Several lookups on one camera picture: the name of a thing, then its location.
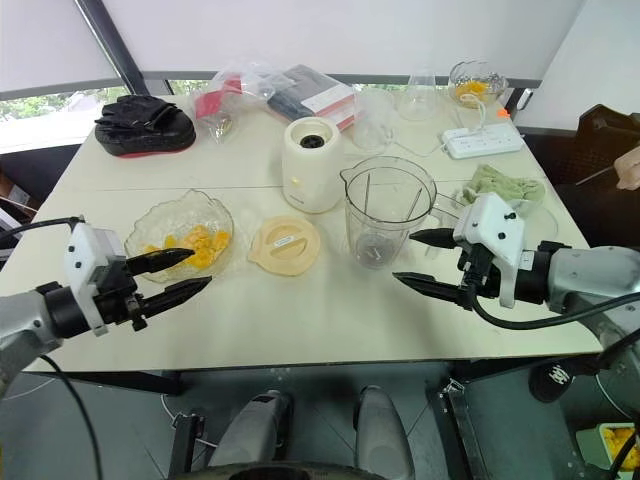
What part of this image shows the small glass bowl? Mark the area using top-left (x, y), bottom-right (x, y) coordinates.
top-left (448, 59), bottom-right (509, 109)

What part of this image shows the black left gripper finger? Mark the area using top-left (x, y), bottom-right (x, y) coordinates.
top-left (137, 276), bottom-right (214, 319)
top-left (127, 248), bottom-right (196, 275)

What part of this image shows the black round logo object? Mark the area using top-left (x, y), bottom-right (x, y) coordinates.
top-left (528, 357), bottom-right (601, 404)

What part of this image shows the grey rounded robot leg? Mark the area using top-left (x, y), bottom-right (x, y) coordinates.
top-left (353, 385), bottom-right (416, 480)
top-left (222, 389), bottom-right (294, 471)

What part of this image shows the cream blender lid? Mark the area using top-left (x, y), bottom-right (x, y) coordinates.
top-left (247, 215), bottom-right (321, 277)

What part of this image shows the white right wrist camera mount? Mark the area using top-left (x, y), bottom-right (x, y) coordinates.
top-left (452, 192), bottom-right (526, 307)

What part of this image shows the black pad with red base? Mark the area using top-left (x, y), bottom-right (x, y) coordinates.
top-left (94, 117), bottom-right (197, 159)

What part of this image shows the green cloth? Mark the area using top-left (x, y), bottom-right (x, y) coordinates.
top-left (460, 163), bottom-right (547, 211)

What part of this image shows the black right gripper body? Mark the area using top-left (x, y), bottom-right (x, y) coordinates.
top-left (456, 242), bottom-right (505, 310)

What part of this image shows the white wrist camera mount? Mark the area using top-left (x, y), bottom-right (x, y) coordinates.
top-left (452, 192), bottom-right (526, 307)
top-left (63, 222), bottom-right (129, 336)

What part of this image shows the black wrapped notebook pack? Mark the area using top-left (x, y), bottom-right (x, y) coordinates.
top-left (267, 63), bottom-right (359, 132)

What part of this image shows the white power strip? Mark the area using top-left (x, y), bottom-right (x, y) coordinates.
top-left (441, 124), bottom-right (526, 160)

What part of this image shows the clear bag with red packet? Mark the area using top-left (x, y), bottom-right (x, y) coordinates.
top-left (192, 62), bottom-right (246, 146)

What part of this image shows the clear glass flask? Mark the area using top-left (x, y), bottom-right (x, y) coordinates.
top-left (397, 69), bottom-right (441, 121)

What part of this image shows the crumpled clear plastic bag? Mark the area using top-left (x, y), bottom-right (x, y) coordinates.
top-left (234, 60), bottom-right (290, 109)

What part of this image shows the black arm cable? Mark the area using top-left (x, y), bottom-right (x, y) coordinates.
top-left (469, 292), bottom-right (640, 332)
top-left (0, 215), bottom-right (86, 242)

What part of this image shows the dark brown chair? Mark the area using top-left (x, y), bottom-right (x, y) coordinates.
top-left (554, 103), bottom-right (640, 246)

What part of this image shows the white power cable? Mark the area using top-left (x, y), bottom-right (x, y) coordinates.
top-left (394, 97), bottom-right (489, 157)

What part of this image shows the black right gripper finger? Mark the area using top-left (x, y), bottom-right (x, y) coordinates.
top-left (408, 227), bottom-right (459, 250)
top-left (392, 271), bottom-right (474, 310)

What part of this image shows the bystander bare hand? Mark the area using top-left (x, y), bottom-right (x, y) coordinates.
top-left (614, 144), bottom-right (640, 191)

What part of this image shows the cream blender motor base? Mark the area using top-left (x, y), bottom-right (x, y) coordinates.
top-left (280, 117), bottom-right (346, 215)

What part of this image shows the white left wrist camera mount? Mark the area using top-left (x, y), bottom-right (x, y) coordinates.
top-left (63, 222), bottom-right (129, 336)

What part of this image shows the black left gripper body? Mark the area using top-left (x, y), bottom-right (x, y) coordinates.
top-left (92, 254), bottom-right (151, 331)

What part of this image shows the wavy clear glass bowl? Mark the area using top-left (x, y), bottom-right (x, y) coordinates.
top-left (123, 188), bottom-right (236, 285)

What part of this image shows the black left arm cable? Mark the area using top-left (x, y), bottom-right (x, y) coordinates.
top-left (0, 215), bottom-right (86, 242)

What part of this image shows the black hanging cable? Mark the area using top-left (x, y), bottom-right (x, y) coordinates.
top-left (39, 353), bottom-right (104, 480)

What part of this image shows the black gloves pile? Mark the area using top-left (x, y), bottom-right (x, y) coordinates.
top-left (94, 94), bottom-right (194, 134)

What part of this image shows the clear plastic blender jar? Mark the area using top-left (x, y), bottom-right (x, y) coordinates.
top-left (339, 155), bottom-right (469, 270)

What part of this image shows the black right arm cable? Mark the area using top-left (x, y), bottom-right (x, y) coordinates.
top-left (469, 292), bottom-right (640, 332)

